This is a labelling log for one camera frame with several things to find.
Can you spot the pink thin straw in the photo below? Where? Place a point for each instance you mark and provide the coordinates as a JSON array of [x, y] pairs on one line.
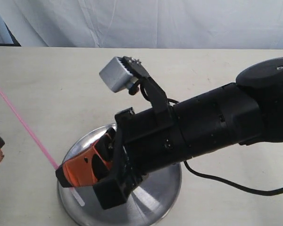
[[27, 153]]

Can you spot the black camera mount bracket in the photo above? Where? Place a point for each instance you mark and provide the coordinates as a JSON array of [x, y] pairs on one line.
[[151, 91]]

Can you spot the white backdrop cloth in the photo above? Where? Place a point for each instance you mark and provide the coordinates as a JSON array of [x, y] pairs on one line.
[[229, 24]]

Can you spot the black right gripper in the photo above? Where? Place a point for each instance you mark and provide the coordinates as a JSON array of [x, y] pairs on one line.
[[119, 160]]

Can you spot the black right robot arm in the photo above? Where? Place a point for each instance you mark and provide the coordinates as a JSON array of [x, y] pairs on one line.
[[244, 112]]

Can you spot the round steel plate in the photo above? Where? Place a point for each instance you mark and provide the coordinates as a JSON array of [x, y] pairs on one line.
[[146, 206]]

